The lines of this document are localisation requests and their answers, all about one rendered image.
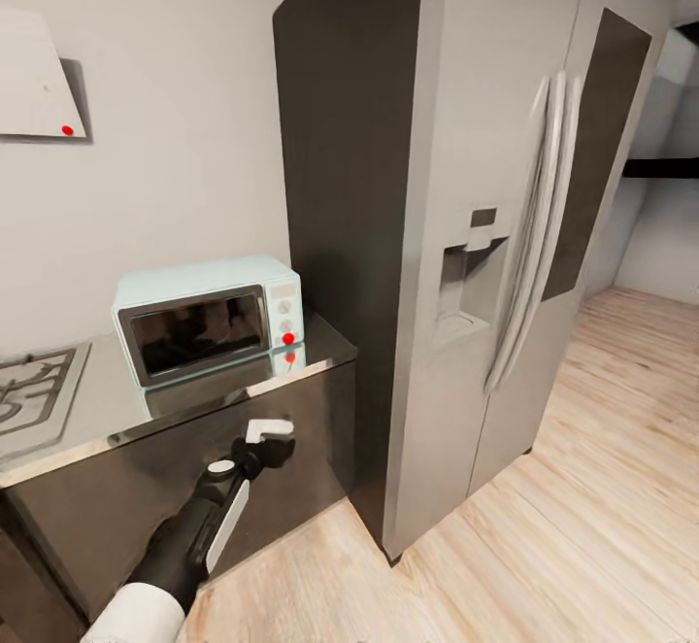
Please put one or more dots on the oven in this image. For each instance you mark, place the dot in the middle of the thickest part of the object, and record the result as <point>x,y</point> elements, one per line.
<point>35,605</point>

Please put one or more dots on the fridge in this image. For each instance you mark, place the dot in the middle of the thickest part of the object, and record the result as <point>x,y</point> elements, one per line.
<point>449,167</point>

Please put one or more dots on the stairs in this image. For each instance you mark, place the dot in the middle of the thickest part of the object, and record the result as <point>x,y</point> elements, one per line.
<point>666,142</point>

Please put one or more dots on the burner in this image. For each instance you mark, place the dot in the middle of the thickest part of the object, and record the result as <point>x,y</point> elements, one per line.
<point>36,396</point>

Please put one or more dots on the range hood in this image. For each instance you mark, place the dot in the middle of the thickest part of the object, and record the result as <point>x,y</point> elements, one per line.
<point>35,98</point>

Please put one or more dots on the microwave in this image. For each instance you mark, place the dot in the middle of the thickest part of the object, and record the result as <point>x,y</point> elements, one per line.
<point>180,320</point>

